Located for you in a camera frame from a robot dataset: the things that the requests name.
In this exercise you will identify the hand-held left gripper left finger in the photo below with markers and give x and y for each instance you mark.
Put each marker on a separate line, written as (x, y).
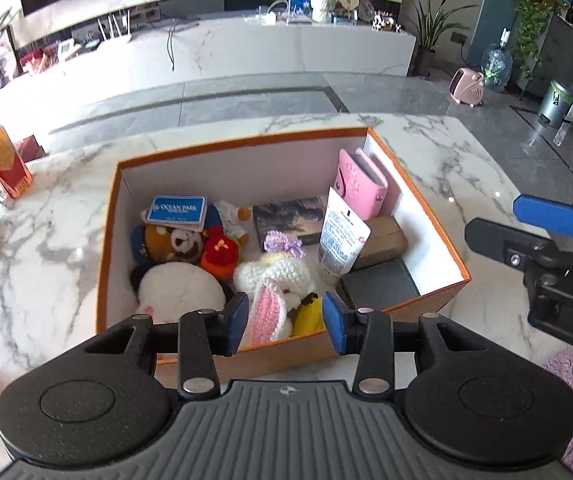
(236, 322)

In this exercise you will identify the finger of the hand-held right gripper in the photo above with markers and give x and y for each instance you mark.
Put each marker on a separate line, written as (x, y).
(491, 237)
(551, 215)

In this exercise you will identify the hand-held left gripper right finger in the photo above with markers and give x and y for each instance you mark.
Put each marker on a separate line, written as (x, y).
(334, 322)

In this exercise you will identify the yellow banana toy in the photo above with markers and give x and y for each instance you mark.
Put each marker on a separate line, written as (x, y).
(306, 317)

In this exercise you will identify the white crochet bunny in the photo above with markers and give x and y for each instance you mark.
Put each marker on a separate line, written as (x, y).
(271, 280)

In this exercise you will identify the dark grey box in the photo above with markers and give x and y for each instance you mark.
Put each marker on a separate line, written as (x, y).
(381, 282)

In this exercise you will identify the pink striped white plush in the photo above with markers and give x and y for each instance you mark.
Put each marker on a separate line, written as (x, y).
(176, 290)

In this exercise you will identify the red orange crochet flower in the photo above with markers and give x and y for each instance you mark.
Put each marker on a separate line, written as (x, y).
(219, 255)

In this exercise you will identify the white cream tube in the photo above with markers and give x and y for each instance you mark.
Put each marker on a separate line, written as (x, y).
(339, 235)

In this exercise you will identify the brown plush with blue hat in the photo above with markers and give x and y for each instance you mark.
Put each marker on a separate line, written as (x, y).
(176, 247)

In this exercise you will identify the small brown cardboard box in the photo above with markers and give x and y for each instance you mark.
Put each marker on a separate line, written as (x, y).
(384, 240)

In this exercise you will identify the white crochet duck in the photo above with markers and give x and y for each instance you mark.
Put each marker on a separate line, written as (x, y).
(229, 215)

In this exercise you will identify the dark cover book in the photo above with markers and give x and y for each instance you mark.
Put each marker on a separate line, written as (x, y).
(286, 217)

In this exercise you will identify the blue paper hang tag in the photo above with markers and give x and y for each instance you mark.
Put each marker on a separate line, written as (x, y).
(176, 212)

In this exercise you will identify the pink wallet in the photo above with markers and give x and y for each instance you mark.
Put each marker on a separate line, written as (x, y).
(361, 180)

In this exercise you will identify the orange cardboard box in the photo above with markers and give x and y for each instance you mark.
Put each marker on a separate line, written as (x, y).
(216, 175)

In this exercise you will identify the silver trash can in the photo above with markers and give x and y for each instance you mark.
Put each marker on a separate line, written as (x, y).
(556, 102)

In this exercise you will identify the pink heater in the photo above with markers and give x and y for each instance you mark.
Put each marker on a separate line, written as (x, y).
(466, 87)

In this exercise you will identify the blue water jug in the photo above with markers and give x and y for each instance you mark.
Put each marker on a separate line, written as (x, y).
(496, 65)

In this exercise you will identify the grey cabinet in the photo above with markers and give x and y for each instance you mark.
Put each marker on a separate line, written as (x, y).
(571, 50)

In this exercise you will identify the trailing ivy plant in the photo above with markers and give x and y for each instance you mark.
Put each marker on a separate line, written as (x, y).
(536, 10)

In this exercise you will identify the potted long leaf plant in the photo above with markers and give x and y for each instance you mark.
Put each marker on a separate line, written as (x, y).
(429, 30)

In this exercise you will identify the small animal figurines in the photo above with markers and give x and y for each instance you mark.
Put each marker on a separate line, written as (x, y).
(386, 22)

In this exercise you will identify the red paper box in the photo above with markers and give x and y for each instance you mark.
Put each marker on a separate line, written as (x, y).
(31, 149)

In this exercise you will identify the white marble tv cabinet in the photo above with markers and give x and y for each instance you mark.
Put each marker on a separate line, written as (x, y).
(266, 55)

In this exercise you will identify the orange juice carton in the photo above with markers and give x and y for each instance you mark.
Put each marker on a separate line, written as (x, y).
(6, 165)

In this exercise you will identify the white knitted pot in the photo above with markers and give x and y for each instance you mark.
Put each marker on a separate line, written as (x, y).
(324, 9)

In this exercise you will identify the white charger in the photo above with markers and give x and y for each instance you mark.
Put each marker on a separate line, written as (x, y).
(269, 17)

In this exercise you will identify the white router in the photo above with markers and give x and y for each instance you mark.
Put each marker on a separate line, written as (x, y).
(116, 35)

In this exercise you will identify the white desk clock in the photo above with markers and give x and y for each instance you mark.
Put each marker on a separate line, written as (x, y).
(65, 50)

